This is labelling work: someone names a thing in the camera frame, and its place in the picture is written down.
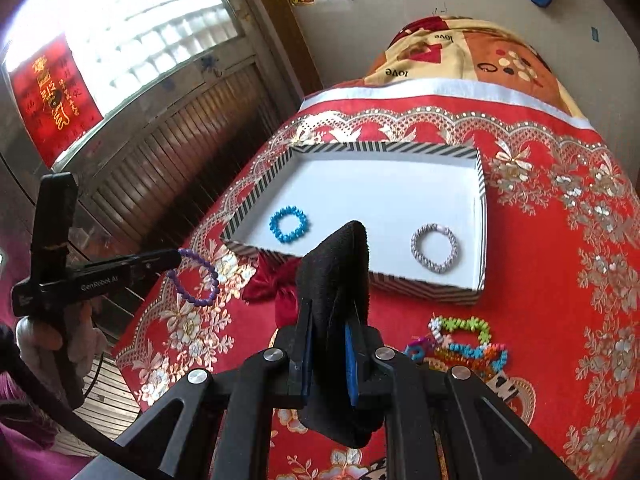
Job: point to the brown wooden slatted door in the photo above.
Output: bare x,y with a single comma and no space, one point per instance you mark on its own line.
165,160

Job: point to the striped cardboard box tray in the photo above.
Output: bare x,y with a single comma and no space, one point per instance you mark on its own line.
380,195

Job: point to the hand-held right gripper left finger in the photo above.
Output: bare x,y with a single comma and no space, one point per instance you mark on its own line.
302,375

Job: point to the small blue wall sticker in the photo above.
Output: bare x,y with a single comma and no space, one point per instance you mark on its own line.
595,34

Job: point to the black hair scrunchie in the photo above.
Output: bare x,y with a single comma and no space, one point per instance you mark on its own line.
335,270

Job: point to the person's purple garment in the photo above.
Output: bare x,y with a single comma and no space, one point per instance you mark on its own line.
25,440

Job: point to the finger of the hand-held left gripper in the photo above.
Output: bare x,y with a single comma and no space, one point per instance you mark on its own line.
160,261

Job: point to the red window poster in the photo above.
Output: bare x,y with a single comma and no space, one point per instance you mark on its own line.
50,95

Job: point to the red satin bow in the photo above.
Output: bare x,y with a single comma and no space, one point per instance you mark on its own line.
265,282

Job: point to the red embroidered blanket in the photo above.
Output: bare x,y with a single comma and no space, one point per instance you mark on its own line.
540,270

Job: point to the person's left hand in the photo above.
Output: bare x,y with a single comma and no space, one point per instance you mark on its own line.
82,340

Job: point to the printed beige orange blanket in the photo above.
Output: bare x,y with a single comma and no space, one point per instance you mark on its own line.
450,55

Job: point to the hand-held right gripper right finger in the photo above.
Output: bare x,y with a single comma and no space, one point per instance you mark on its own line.
351,365

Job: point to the bright window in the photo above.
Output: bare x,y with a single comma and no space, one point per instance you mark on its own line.
150,20

